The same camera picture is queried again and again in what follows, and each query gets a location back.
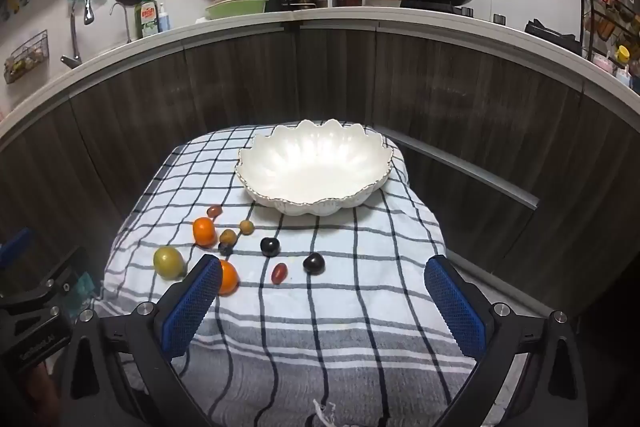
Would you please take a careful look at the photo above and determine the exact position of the black cloth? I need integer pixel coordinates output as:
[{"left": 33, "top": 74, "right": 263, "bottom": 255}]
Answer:
[{"left": 525, "top": 19, "right": 583, "bottom": 52}]

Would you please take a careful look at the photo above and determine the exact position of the wood-grain lower kitchen cabinet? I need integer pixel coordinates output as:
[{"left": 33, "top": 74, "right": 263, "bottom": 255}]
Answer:
[{"left": 0, "top": 19, "right": 640, "bottom": 358}]

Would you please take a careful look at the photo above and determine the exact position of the orange mandarin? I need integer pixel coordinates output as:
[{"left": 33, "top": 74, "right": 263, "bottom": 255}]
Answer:
[
  {"left": 192, "top": 217, "right": 217, "bottom": 248},
  {"left": 217, "top": 260, "right": 240, "bottom": 297}
]

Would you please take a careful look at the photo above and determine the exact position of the thin gooseneck faucet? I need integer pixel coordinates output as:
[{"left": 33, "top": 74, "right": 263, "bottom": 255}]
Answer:
[{"left": 110, "top": 2, "right": 133, "bottom": 44}]

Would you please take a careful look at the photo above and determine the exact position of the green plastic basin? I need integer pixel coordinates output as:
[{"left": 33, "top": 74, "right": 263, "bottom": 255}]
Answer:
[{"left": 205, "top": 0, "right": 268, "bottom": 20}]

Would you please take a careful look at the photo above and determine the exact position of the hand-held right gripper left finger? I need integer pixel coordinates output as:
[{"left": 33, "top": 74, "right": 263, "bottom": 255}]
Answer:
[{"left": 47, "top": 254, "right": 223, "bottom": 427}]

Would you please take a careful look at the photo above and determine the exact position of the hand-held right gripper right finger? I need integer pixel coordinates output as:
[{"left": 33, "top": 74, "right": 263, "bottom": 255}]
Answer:
[{"left": 424, "top": 254, "right": 591, "bottom": 427}]

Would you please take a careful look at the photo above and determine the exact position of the black wire spice rack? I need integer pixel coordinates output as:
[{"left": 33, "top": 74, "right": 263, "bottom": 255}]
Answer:
[{"left": 580, "top": 0, "right": 640, "bottom": 72}]

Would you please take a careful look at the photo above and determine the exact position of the white scalloped bowl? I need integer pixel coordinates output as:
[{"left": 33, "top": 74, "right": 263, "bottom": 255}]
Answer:
[{"left": 234, "top": 118, "right": 393, "bottom": 216}]

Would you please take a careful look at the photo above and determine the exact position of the green dish soap bottle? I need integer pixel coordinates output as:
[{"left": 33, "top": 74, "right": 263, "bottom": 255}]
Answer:
[{"left": 135, "top": 0, "right": 161, "bottom": 38}]

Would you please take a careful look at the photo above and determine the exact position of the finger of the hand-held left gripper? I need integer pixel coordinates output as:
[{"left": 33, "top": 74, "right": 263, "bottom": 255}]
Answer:
[
  {"left": 0, "top": 228, "right": 32, "bottom": 264},
  {"left": 0, "top": 249, "right": 83, "bottom": 310}
]

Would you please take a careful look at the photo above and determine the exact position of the wire wall basket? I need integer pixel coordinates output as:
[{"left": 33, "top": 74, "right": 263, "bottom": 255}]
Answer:
[{"left": 4, "top": 30, "right": 49, "bottom": 84}]

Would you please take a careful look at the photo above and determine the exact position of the checked white cloth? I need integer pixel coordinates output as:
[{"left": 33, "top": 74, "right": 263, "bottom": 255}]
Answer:
[{"left": 97, "top": 123, "right": 481, "bottom": 427}]

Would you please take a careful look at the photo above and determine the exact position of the chrome kitchen faucet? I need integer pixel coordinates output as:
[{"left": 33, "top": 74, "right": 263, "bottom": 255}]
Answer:
[{"left": 61, "top": 0, "right": 96, "bottom": 69}]

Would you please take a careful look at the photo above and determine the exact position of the yellow-green round fruit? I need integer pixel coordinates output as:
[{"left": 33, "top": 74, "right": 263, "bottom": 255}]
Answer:
[{"left": 153, "top": 246, "right": 187, "bottom": 280}]

